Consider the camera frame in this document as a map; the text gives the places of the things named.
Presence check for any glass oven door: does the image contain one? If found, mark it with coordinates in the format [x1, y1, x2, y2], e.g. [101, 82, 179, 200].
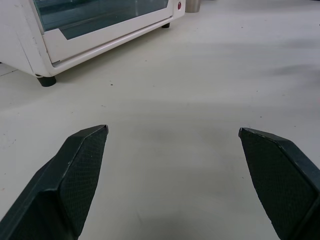
[29, 0, 175, 64]

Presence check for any white toaster oven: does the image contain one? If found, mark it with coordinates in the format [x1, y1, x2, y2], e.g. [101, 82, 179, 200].
[0, 0, 186, 88]

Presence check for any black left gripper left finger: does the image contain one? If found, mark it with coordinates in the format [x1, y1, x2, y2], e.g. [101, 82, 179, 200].
[0, 124, 109, 240]

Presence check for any silver metal cylinder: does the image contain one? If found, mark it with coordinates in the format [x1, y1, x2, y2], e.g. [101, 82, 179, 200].
[185, 0, 202, 13]

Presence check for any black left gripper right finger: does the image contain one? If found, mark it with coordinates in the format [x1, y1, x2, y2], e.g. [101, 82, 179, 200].
[238, 127, 320, 240]

